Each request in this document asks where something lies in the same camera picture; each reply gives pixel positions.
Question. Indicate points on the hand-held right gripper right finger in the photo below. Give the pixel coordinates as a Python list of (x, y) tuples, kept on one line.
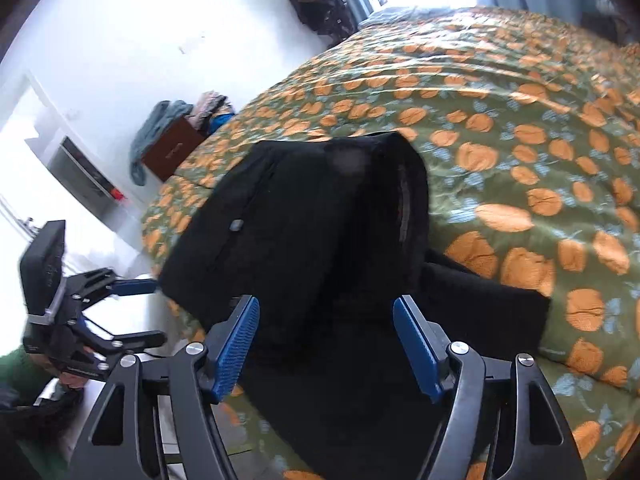
[(415, 350)]

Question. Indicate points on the grey metal appliance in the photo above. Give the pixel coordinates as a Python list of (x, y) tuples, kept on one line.
[(82, 170)]

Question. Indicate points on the green pumpkin print blanket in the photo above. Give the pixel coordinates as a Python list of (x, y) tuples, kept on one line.
[(500, 110)]

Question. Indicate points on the black pants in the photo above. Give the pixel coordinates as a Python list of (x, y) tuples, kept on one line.
[(310, 240)]

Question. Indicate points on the pink patterned cloth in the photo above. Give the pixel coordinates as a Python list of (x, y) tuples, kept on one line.
[(207, 105)]

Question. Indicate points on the black hanging bag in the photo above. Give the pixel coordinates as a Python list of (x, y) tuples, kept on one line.
[(320, 0)]

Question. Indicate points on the brown wooden nightstand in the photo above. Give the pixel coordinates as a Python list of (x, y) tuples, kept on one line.
[(172, 152)]

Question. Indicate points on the pile of clothes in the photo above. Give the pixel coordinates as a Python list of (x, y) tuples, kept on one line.
[(617, 20)]

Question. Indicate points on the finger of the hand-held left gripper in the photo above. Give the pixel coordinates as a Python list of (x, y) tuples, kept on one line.
[(140, 341), (135, 287)]

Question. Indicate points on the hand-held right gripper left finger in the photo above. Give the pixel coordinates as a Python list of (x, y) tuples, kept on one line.
[(235, 350)]

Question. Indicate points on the person's left hand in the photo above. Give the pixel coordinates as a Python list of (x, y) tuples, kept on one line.
[(74, 381)]

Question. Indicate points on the person's green sleeved left forearm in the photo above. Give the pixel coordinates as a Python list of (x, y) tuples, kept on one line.
[(25, 372)]

